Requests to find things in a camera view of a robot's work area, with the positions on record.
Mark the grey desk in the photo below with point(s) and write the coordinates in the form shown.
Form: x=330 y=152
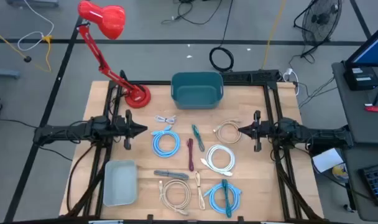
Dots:
x=357 y=118
x=363 y=155

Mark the black box with labels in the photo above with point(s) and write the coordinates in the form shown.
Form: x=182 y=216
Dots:
x=361 y=79

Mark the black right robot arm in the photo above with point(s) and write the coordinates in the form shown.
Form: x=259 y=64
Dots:
x=316 y=135

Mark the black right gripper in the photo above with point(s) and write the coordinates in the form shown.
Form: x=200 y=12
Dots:
x=260 y=129

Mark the small red object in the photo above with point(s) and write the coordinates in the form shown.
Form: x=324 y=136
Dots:
x=374 y=109

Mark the yellow blue round object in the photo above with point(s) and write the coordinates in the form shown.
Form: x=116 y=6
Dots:
x=339 y=172

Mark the light grey plastic bin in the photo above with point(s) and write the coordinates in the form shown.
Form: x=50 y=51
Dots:
x=120 y=183

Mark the white paper sheet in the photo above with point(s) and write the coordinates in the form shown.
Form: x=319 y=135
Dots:
x=327 y=159

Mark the grey floor bar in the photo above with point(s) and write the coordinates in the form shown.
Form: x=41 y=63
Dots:
x=4 y=73

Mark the red desk lamp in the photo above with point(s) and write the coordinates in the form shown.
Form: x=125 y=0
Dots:
x=108 y=18

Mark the black computer monitor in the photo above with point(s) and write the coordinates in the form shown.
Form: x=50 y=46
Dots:
x=372 y=49

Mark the black keyboard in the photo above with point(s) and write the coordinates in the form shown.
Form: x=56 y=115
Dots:
x=377 y=186

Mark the black caster wheel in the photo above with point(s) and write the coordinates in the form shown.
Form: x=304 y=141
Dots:
x=348 y=208

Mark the black floor fan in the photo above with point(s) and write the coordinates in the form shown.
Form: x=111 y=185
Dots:
x=321 y=18

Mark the black aluminium rig frame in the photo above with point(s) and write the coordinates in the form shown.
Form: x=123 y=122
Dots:
x=158 y=82

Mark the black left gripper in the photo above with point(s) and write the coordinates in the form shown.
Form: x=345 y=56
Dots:
x=128 y=130

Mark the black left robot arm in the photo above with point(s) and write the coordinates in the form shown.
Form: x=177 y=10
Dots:
x=67 y=130

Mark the teal plastic bin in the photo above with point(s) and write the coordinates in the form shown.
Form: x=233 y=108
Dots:
x=196 y=96

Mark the white power adapter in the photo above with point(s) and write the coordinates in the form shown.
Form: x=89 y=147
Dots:
x=289 y=72

